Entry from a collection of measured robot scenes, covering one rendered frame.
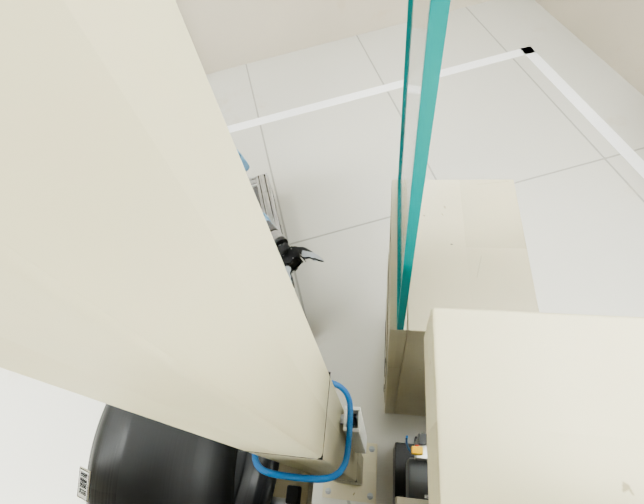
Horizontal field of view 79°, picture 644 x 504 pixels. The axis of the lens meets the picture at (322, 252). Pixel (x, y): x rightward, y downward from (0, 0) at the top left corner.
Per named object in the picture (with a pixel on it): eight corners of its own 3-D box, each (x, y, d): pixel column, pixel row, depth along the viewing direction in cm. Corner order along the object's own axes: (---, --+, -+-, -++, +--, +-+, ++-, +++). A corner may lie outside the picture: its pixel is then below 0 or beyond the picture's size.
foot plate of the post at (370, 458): (377, 443, 207) (377, 443, 205) (375, 503, 193) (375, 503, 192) (327, 438, 212) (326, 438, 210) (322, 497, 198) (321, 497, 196)
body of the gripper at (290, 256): (307, 262, 155) (289, 243, 161) (302, 252, 147) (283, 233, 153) (293, 275, 154) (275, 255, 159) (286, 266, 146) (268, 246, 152)
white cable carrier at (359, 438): (367, 436, 124) (360, 407, 83) (366, 453, 121) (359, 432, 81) (352, 434, 124) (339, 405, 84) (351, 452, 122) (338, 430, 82)
